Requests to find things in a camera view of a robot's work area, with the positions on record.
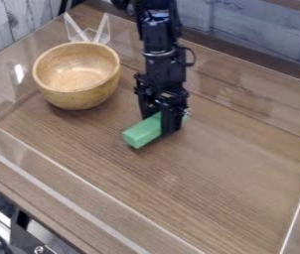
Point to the clear acrylic front wall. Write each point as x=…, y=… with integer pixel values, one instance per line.
x=65, y=164

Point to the clear acrylic corner bracket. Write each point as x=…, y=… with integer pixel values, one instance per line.
x=98, y=35

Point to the black table leg bracket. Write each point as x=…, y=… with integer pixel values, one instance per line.
x=23, y=242

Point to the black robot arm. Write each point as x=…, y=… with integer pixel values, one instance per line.
x=158, y=24

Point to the green stick block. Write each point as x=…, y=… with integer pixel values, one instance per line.
x=144, y=132

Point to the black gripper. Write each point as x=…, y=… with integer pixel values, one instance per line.
x=160, y=88

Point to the wooden bowl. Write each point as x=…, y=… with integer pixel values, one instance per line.
x=77, y=74

